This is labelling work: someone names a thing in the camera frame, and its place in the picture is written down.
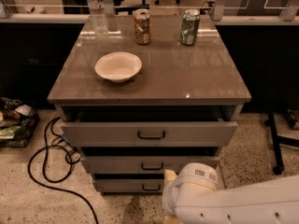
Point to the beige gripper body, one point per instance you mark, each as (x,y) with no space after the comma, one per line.
(168,194)

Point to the grey bottom drawer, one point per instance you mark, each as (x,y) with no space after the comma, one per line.
(129,185)

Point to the grey drawer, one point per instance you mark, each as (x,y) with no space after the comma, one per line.
(142,165)
(129,185)
(149,134)

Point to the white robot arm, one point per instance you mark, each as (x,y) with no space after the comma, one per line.
(192,197)

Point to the grey middle drawer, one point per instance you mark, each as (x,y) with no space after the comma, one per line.
(142,165)

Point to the grey drawer cabinet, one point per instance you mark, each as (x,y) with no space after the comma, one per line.
(176,83)

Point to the grey top drawer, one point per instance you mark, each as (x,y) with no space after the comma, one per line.
(149,134)

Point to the black stand leg with caster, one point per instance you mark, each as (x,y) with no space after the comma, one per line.
(277,141)

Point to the white paper bowl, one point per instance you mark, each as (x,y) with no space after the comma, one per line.
(118,67)

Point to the green soda can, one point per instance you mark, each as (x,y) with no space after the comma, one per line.
(189,26)

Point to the orange soda can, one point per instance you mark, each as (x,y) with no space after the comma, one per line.
(142,26)

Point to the box of snack bags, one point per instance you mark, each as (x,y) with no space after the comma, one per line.
(18,121)

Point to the clear plastic water bottle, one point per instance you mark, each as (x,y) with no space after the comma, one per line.
(98,16)

